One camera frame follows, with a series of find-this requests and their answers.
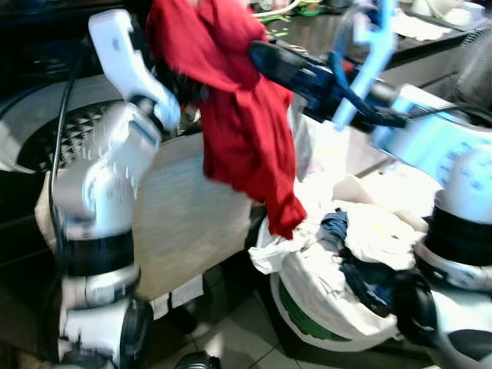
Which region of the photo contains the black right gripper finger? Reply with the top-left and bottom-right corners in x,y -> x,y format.
248,40 -> 299,81

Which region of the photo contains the red garment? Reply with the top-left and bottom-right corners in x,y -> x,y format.
145,0 -> 308,240

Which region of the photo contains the white cloth on counter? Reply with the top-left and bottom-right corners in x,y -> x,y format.
391,11 -> 450,42

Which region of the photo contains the grey mesh fan guard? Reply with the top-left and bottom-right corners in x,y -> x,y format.
452,26 -> 492,110

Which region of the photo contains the white dish on counter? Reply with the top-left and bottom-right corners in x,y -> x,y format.
412,0 -> 487,28

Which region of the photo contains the dark blue garment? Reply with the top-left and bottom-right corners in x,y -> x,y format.
319,209 -> 408,312

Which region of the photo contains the white laundry basket green stripe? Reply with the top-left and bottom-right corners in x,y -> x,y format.
261,254 -> 431,354

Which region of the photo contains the black robot foot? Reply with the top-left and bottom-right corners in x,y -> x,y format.
175,351 -> 222,369

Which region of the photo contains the blue gripper cable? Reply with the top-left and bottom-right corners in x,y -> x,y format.
331,6 -> 374,118

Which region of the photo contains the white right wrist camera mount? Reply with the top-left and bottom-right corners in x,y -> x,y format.
331,0 -> 401,131

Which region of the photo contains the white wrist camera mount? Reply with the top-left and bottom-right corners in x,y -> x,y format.
88,8 -> 182,130
331,0 -> 401,131

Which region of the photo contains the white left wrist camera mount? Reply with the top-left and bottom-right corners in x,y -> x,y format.
88,8 -> 182,130

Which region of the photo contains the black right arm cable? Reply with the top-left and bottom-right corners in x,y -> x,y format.
400,103 -> 492,128

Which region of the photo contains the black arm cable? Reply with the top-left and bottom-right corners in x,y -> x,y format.
400,103 -> 492,128
45,46 -> 87,324

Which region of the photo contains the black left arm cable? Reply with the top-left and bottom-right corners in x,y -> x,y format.
45,46 -> 87,324

